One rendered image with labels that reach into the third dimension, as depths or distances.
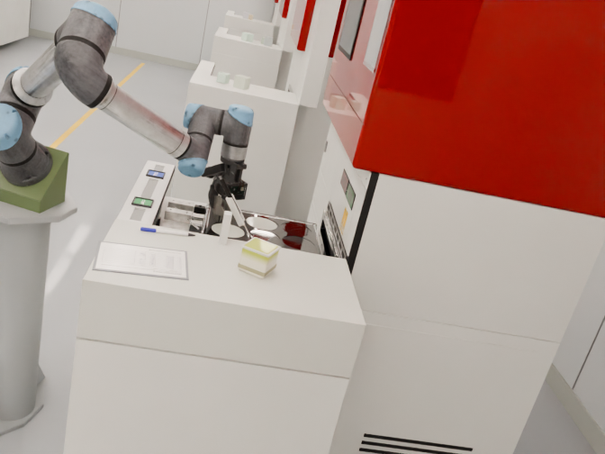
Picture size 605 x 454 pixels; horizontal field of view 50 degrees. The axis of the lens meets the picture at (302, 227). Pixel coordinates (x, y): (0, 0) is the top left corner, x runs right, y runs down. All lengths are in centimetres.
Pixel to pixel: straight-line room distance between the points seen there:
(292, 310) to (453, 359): 70
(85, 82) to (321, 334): 81
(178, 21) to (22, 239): 783
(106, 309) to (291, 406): 48
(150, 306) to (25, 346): 99
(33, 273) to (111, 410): 76
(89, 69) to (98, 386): 74
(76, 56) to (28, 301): 93
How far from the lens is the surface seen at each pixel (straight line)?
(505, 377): 210
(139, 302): 144
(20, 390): 248
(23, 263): 221
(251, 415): 159
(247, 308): 143
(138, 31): 989
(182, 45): 983
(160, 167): 223
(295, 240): 199
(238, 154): 188
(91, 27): 170
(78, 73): 165
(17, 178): 210
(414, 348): 195
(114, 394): 158
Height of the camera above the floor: 165
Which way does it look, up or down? 21 degrees down
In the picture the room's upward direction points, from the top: 14 degrees clockwise
